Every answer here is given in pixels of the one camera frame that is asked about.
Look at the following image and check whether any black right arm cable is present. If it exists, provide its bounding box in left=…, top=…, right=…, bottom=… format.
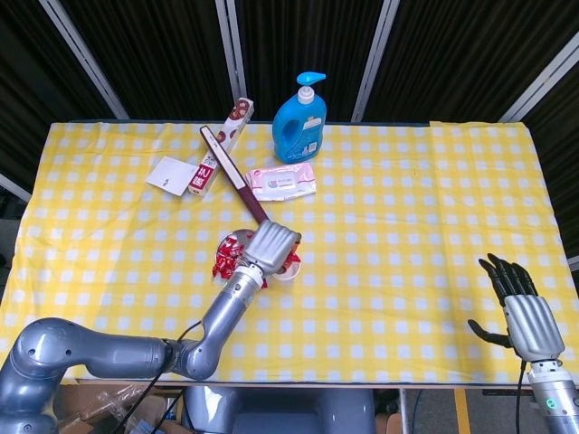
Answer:
left=515, top=359, right=528, bottom=434

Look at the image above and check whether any black pleated curtain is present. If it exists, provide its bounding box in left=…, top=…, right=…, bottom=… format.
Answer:
left=0, top=0, right=579, bottom=272

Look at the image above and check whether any white paper card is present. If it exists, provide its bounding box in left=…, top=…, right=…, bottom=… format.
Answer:
left=145, top=156, right=195, bottom=197

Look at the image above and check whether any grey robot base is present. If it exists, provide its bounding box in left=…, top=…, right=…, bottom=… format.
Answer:
left=183, top=386, right=376, bottom=434

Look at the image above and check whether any long maroon box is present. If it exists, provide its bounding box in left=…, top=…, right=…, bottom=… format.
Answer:
left=199, top=125, right=272, bottom=227

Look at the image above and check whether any pink wet wipes pack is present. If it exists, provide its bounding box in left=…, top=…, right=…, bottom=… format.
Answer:
left=244, top=163, right=318, bottom=203

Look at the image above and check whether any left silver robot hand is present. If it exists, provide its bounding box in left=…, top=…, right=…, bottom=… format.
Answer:
left=243, top=220, right=303, bottom=277

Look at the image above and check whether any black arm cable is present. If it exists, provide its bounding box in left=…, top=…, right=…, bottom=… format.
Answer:
left=515, top=359, right=528, bottom=434
left=115, top=319, right=204, bottom=434

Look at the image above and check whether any round silver metal plate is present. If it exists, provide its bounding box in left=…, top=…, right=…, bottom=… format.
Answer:
left=219, top=228, right=272, bottom=281

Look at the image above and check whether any blue detergent pump bottle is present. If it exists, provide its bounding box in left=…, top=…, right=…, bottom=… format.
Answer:
left=271, top=71, right=328, bottom=165

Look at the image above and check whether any white paper cup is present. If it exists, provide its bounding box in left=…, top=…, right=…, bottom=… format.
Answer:
left=273, top=261, right=301, bottom=282

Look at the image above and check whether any yellow white checked tablecloth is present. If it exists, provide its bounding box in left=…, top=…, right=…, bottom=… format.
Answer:
left=0, top=119, right=575, bottom=385

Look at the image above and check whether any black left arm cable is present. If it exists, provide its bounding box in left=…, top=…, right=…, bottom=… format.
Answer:
left=115, top=319, right=204, bottom=434

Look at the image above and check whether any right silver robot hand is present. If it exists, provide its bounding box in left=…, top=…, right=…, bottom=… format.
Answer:
left=467, top=252, right=566, bottom=363

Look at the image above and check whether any brown cardboard box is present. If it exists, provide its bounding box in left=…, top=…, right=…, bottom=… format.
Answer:
left=58, top=383, right=186, bottom=434

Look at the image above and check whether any white metal table leg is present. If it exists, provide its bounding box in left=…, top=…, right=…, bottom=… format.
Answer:
left=397, top=387, right=411, bottom=434

